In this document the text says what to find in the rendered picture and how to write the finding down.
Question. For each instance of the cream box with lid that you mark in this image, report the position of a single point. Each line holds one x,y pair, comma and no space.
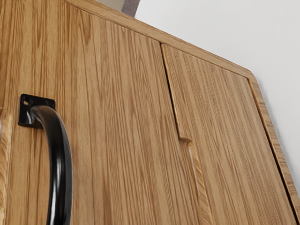
117,4

